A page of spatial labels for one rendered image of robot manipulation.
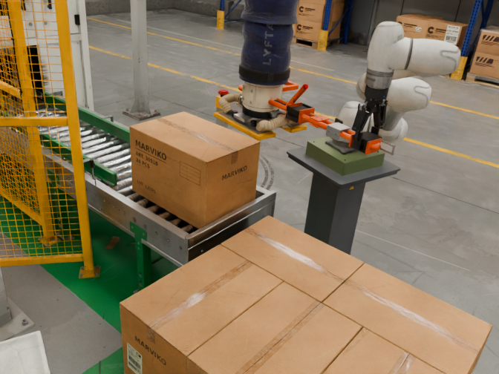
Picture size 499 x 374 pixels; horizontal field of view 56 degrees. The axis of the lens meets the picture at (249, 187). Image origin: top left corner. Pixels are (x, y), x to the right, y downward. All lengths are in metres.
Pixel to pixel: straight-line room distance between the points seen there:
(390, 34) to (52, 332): 2.16
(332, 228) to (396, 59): 1.54
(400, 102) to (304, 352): 1.13
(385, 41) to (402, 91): 0.57
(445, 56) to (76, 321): 2.19
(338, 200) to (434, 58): 1.41
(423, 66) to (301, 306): 1.06
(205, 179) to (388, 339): 1.07
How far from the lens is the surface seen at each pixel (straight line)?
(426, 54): 1.64
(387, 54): 1.63
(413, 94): 2.17
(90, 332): 2.71
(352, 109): 2.72
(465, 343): 2.12
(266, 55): 1.99
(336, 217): 2.92
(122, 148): 3.39
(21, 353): 1.24
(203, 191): 2.29
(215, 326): 1.90
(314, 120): 1.88
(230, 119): 2.14
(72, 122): 2.58
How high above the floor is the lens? 1.89
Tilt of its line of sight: 28 degrees down
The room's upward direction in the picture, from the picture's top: 5 degrees clockwise
